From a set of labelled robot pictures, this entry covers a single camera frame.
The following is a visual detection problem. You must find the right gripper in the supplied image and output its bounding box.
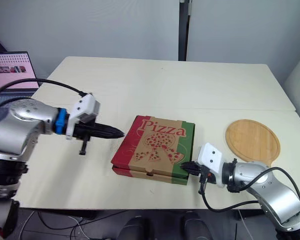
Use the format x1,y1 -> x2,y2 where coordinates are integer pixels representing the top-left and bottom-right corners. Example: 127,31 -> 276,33
192,162 -> 212,183

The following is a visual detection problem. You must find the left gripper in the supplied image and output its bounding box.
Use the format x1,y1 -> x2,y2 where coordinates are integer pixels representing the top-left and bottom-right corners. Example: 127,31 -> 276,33
73,117 -> 99,139

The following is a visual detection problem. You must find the printed cardboard pizza box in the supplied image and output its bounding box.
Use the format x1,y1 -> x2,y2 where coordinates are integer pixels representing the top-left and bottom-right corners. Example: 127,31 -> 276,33
110,114 -> 197,186

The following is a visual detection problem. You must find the round wooden pizza peel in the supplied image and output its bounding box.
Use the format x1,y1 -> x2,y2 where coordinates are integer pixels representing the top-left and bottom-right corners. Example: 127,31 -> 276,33
225,119 -> 282,168

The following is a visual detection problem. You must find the open laptop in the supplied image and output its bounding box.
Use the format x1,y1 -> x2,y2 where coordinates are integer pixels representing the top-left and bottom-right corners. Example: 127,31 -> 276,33
0,51 -> 40,112

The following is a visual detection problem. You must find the robot body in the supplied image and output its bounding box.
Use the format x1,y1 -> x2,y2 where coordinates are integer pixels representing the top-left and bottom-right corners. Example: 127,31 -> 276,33
116,210 -> 212,240

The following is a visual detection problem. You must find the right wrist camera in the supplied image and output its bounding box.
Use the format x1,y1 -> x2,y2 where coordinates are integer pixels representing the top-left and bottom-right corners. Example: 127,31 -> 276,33
197,142 -> 227,187

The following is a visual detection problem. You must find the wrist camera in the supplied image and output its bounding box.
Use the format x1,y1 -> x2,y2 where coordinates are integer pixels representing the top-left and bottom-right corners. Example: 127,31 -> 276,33
64,93 -> 101,140
197,142 -> 227,187

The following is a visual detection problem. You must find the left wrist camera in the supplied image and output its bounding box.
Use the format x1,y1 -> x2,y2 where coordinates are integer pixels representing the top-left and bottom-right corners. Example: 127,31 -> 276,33
64,93 -> 101,140

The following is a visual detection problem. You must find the white cable under table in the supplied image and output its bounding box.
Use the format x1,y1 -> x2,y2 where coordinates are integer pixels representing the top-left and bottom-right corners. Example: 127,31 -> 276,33
236,209 -> 251,240
19,211 -> 92,240

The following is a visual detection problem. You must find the black cable under table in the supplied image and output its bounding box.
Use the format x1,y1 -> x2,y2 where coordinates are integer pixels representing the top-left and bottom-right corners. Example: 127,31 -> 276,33
36,209 -> 131,230

